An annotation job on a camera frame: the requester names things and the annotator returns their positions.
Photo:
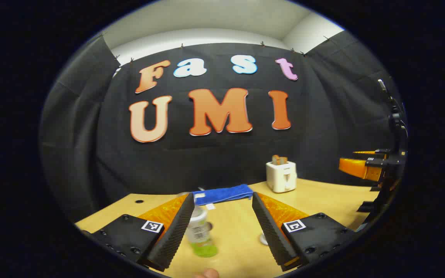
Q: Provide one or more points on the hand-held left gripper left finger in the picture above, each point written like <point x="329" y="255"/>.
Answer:
<point x="176" y="231"/>

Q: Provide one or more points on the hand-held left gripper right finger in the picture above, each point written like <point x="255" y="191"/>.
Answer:
<point x="270" y="231"/>

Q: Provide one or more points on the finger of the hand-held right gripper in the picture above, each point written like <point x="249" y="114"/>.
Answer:
<point x="357" y="168"/>
<point x="369" y="153"/>

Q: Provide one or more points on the clear plastic water bottle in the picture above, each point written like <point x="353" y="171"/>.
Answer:
<point x="200" y="231"/>

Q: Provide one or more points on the white saucer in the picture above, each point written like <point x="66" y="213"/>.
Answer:
<point x="264" y="240"/>

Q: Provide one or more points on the cream toaster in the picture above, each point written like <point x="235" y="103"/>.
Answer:
<point x="281" y="177"/>

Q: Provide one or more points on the blue towel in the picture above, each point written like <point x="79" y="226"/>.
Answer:
<point x="222" y="194"/>

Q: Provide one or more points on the toasted bread slice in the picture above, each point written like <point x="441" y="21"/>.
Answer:
<point x="275" y="159"/>
<point x="283" y="160"/>

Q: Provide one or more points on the black backdrop cloth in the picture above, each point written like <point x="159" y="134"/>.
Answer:
<point x="222" y="162"/>

